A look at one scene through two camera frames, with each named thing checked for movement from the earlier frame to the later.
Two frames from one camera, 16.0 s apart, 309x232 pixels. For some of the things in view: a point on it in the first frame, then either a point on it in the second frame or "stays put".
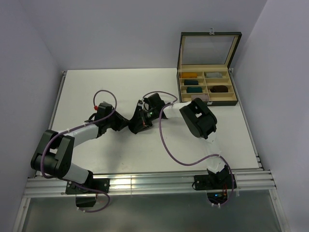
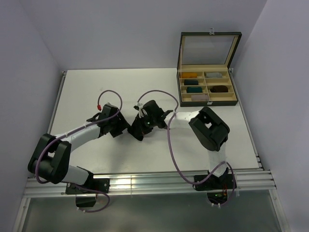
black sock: [134, 123] → [136, 131]
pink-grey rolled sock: [203, 97] stays put
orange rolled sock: [188, 75] stays put
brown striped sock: [219, 89] stays put
